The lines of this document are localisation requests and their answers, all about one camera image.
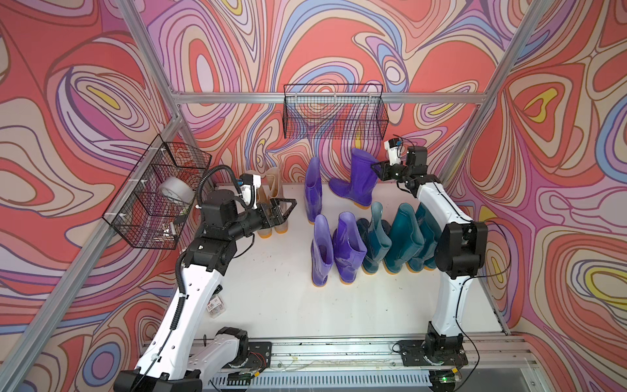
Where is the small clear plastic box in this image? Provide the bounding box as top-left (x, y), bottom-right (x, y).
top-left (207, 294), bottom-right (226, 319)

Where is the back black wire basket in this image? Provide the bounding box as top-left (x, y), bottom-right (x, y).
top-left (282, 82), bottom-right (389, 141)

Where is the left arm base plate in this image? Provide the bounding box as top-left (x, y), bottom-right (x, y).
top-left (223, 341), bottom-right (273, 371)

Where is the white tape roll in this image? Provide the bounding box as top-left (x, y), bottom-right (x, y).
top-left (158, 176), bottom-right (194, 204)

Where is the thin purple rain boot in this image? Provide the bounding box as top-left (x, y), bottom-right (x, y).
top-left (305, 157), bottom-right (323, 223)

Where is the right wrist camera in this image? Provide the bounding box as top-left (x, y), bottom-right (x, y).
top-left (383, 137), bottom-right (403, 165)

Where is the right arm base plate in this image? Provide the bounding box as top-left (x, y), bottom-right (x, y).
top-left (394, 335), bottom-right (469, 368)

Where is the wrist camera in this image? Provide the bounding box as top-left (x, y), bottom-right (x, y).
top-left (383, 137), bottom-right (403, 165)
top-left (240, 173), bottom-right (261, 209)

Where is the black wire basket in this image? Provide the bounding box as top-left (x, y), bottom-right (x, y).
top-left (102, 136), bottom-right (212, 250)
top-left (282, 82), bottom-right (389, 141)

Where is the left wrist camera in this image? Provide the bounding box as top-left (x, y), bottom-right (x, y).
top-left (240, 173), bottom-right (261, 209)

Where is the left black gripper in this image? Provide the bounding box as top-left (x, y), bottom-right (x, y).
top-left (224, 199), bottom-right (295, 244)

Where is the left black wire basket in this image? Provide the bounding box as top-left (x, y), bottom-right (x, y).
top-left (102, 136), bottom-right (212, 250)

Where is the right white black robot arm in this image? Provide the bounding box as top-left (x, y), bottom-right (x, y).
top-left (372, 138), bottom-right (488, 366)

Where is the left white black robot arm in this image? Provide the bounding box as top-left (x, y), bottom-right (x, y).
top-left (114, 165), bottom-right (297, 391)

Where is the aluminium front rail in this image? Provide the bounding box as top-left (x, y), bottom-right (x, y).
top-left (263, 333), bottom-right (540, 374)

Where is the beige rain boot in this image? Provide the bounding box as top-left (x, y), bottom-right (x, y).
top-left (245, 170), bottom-right (272, 238)
top-left (265, 167), bottom-right (288, 234)

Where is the teal rain boot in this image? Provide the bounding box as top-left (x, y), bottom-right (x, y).
top-left (407, 204), bottom-right (442, 273)
top-left (357, 202), bottom-right (392, 274)
top-left (424, 253), bottom-right (437, 270)
top-left (384, 203), bottom-right (425, 274)

